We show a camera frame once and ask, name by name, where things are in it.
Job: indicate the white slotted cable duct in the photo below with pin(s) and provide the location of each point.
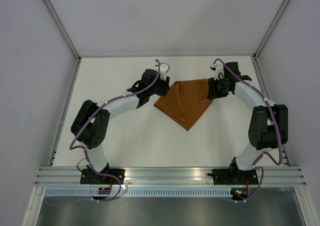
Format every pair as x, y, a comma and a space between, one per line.
174, 192

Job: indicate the aluminium side rail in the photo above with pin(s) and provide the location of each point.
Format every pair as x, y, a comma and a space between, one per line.
63, 114
272, 130

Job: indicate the right aluminium frame post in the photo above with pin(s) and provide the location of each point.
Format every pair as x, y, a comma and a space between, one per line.
271, 28

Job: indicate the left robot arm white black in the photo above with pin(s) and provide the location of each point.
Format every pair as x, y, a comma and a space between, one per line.
91, 122

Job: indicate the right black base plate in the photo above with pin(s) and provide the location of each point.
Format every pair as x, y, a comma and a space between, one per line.
226, 177

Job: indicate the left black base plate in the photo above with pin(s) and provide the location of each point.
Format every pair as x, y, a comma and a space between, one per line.
89, 177

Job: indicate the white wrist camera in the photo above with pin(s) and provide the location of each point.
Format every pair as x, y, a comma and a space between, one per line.
163, 69
218, 71

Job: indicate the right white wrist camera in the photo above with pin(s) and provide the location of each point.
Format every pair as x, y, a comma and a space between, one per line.
218, 71

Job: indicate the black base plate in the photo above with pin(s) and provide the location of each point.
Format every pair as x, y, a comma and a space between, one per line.
89, 177
226, 177

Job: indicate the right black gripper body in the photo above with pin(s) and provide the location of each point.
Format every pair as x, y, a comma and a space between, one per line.
217, 88

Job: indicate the orange cloth napkin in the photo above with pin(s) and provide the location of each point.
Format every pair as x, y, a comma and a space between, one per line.
185, 102

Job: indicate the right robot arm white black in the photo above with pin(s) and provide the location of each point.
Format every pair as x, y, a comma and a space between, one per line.
247, 92

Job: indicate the left aluminium side rail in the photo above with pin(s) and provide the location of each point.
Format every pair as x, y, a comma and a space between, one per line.
63, 114

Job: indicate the rear aluminium frame bar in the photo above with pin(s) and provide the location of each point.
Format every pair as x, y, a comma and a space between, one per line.
165, 55

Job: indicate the aluminium frame post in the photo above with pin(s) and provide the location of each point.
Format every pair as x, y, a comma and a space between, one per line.
61, 28
271, 28

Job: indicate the left aluminium frame post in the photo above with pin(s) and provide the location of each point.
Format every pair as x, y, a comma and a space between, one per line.
61, 28

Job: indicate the aluminium mounting rail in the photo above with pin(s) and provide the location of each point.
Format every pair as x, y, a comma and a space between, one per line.
288, 176

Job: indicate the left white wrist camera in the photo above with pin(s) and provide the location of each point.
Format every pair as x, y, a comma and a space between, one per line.
163, 69

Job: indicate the right aluminium side rail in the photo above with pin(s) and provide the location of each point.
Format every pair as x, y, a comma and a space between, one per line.
272, 130

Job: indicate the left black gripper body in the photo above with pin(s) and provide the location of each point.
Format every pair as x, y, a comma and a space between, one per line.
160, 88

